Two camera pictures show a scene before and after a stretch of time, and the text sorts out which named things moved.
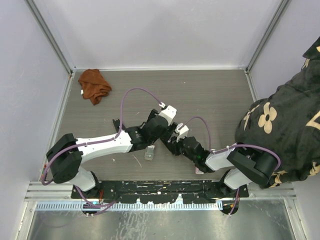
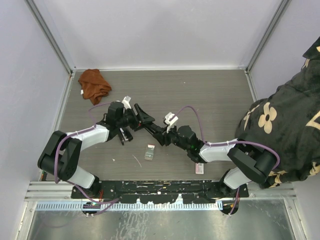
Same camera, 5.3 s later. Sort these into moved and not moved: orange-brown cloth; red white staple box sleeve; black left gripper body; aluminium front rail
Moved: black left gripper body
Not moved: red white staple box sleeve; aluminium front rail; orange-brown cloth
